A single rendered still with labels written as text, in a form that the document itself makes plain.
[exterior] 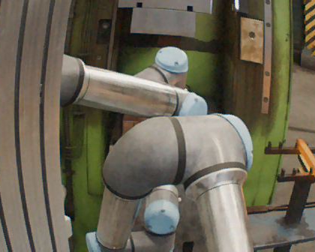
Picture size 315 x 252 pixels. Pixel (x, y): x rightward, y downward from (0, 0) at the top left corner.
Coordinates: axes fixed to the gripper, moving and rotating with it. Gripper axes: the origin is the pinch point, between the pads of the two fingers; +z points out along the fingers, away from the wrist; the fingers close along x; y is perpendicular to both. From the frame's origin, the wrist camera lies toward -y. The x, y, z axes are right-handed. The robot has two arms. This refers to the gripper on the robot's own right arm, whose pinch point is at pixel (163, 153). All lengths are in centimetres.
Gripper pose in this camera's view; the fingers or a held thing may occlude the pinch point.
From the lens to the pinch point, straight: 154.4
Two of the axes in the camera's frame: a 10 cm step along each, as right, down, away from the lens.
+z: 0.2, -3.5, 9.4
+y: -0.7, 9.3, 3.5
